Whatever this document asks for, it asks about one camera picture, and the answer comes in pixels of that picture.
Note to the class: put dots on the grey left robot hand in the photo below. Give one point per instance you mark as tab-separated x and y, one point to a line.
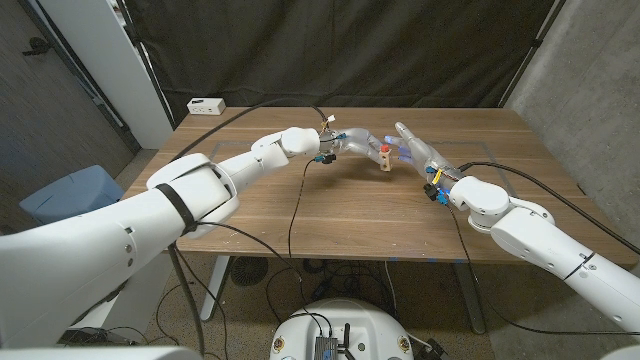
357	142

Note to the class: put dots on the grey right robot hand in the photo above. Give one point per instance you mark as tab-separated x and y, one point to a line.
422	152

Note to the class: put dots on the red-headed wooden screw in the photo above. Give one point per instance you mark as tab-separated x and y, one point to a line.
384	148

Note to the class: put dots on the small wooden block with holes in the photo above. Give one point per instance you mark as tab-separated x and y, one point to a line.
385	160

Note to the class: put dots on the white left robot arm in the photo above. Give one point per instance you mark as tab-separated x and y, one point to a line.
100	250

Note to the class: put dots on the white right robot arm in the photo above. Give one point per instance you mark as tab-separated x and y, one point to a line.
540	235

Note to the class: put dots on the black backdrop curtain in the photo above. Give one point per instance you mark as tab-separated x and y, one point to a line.
325	50

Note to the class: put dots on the grey table leg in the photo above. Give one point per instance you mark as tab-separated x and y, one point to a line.
470	300

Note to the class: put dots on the white power strip box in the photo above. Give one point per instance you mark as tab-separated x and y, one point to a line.
206	106

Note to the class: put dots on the round black floor fan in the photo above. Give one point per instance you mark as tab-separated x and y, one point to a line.
249	271

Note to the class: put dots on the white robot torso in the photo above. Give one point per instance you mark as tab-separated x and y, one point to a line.
370	325

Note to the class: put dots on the white table leg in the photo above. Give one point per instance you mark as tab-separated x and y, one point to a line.
215	290

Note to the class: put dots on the grey device on torso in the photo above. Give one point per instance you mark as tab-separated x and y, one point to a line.
326	349

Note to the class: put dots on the white cabinet panel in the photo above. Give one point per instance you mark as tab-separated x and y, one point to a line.
115	65

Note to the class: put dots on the blue plastic bin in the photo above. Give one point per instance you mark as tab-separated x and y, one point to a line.
70	200

